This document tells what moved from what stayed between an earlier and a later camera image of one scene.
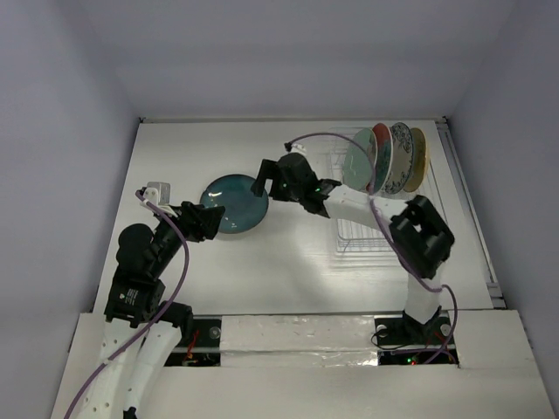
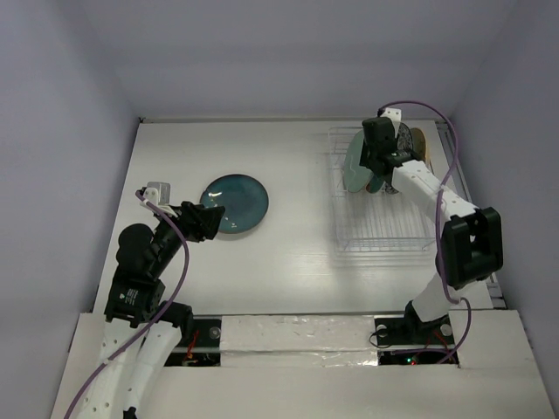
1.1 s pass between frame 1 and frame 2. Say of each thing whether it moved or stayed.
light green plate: stayed
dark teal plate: stayed
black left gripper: stayed
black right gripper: moved
